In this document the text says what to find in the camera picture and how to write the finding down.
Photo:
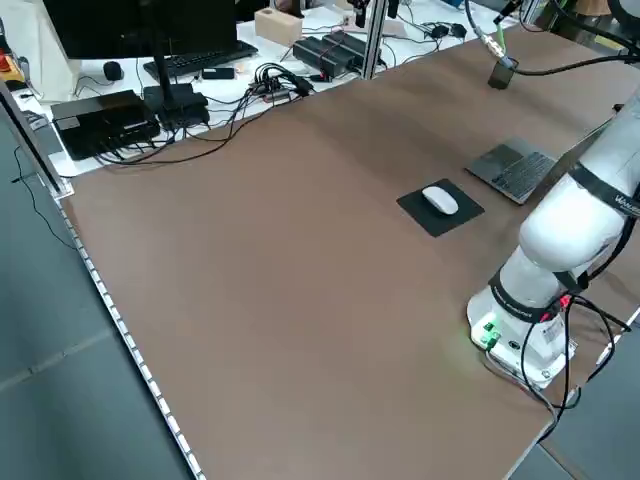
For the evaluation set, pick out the black computer monitor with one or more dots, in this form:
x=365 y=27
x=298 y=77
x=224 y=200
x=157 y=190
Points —
x=125 y=25

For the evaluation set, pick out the white computer mouse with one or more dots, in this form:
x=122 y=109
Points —
x=440 y=200

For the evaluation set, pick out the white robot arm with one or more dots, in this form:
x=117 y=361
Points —
x=565 y=235

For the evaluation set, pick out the grey laptop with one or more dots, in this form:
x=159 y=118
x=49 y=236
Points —
x=510 y=170

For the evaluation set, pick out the black monitor stand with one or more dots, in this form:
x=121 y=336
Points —
x=172 y=102

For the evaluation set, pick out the black keyboard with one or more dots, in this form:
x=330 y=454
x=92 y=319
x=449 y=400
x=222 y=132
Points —
x=210 y=56

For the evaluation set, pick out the black usb hub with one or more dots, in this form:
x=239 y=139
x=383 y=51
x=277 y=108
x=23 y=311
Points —
x=272 y=87

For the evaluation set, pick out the black mesh pen holder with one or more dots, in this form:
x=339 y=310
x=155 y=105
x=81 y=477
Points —
x=502 y=77

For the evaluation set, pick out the black phone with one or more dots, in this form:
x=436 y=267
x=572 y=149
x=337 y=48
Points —
x=218 y=74

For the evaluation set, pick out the small black adapter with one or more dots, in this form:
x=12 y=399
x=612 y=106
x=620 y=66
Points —
x=459 y=30
x=439 y=30

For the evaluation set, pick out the black mouse pad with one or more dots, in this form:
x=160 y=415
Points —
x=440 y=225

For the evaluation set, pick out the aluminium frame post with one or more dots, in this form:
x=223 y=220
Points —
x=374 y=40

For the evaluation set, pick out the black dock box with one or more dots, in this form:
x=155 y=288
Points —
x=100 y=120

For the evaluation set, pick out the wooden block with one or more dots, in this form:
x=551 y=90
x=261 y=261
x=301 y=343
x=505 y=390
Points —
x=277 y=27

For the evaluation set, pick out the black computer mouse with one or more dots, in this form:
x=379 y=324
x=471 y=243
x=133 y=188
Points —
x=113 y=70

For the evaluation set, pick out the black power brick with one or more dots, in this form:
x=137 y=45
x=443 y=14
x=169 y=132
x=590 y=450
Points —
x=350 y=45
x=320 y=54

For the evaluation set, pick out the red emergency button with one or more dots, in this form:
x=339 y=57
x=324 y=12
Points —
x=7 y=62

